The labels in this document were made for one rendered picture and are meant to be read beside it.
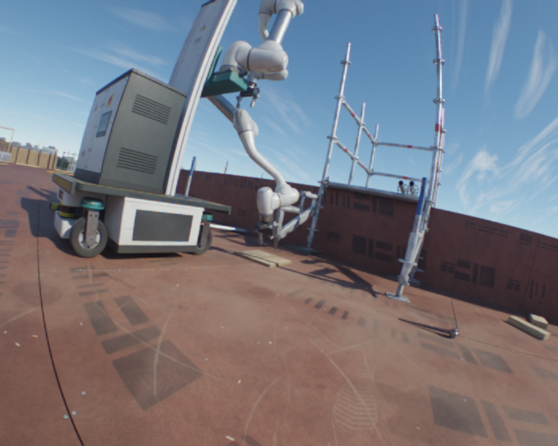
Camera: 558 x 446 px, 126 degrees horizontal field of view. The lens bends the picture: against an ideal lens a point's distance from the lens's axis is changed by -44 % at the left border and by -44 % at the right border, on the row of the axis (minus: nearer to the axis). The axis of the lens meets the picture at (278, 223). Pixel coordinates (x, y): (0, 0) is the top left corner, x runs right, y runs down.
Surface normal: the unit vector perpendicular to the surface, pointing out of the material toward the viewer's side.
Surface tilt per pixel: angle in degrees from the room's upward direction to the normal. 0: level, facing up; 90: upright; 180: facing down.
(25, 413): 0
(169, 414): 0
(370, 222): 90
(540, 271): 90
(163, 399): 0
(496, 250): 90
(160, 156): 90
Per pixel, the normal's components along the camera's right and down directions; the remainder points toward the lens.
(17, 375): 0.22, -0.97
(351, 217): -0.58, -0.07
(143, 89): 0.84, 0.22
